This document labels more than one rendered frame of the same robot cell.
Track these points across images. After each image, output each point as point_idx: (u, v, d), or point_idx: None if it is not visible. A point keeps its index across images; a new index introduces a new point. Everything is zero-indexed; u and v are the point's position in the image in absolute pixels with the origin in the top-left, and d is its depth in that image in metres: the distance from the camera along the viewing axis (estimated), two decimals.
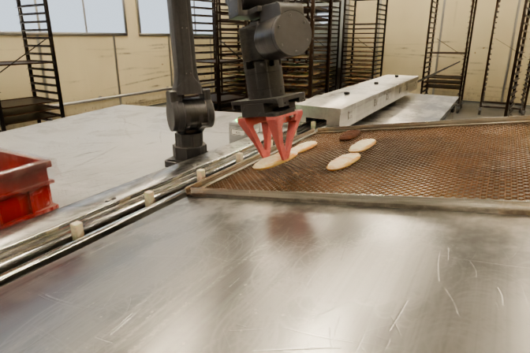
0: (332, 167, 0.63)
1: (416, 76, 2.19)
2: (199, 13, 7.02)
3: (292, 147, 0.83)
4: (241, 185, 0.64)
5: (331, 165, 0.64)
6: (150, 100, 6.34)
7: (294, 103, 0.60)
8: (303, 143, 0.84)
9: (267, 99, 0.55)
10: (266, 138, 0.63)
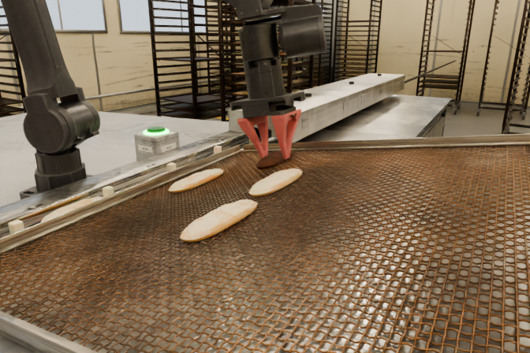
0: (187, 235, 0.35)
1: (403, 75, 1.90)
2: (186, 9, 6.73)
3: (179, 180, 0.54)
4: (23, 269, 0.35)
5: (188, 231, 0.35)
6: (132, 101, 6.05)
7: (292, 103, 0.61)
8: (197, 174, 0.56)
9: (273, 98, 0.55)
10: (264, 139, 0.63)
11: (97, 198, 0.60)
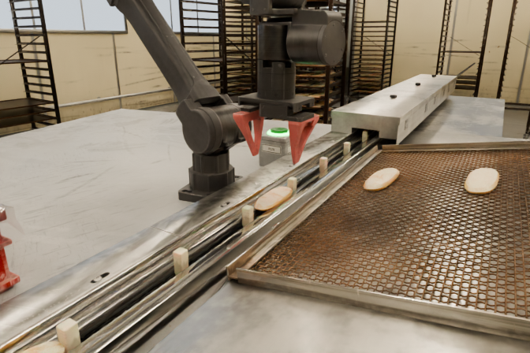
0: (259, 206, 0.60)
1: (455, 76, 1.93)
2: (203, 10, 6.76)
3: (367, 179, 0.57)
4: (321, 260, 0.38)
5: (259, 204, 0.60)
6: (151, 101, 6.08)
7: None
8: (381, 172, 0.58)
9: (281, 102, 0.55)
10: (258, 135, 0.63)
11: (44, 350, 0.32)
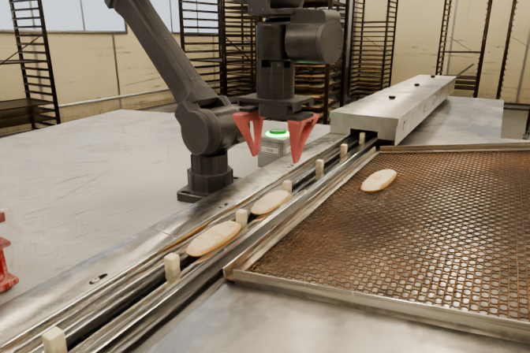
0: (192, 251, 0.48)
1: (454, 76, 1.93)
2: (202, 10, 6.76)
3: (364, 180, 0.58)
4: (317, 261, 0.38)
5: (192, 247, 0.48)
6: (151, 101, 6.08)
7: None
8: (378, 174, 0.59)
9: (281, 102, 0.55)
10: (257, 135, 0.63)
11: None
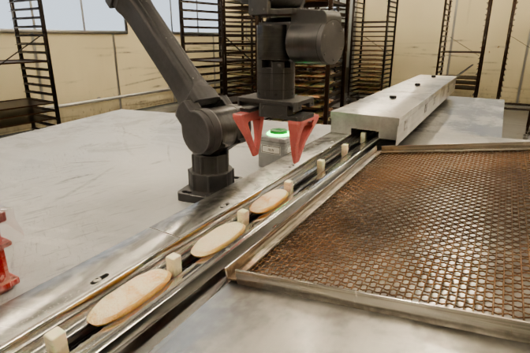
0: (93, 319, 0.36)
1: (455, 76, 1.93)
2: (202, 10, 6.76)
3: (255, 200, 0.62)
4: (319, 261, 0.38)
5: (95, 313, 0.37)
6: (151, 101, 6.08)
7: None
8: (270, 195, 0.63)
9: (281, 102, 0.55)
10: (257, 135, 0.63)
11: None
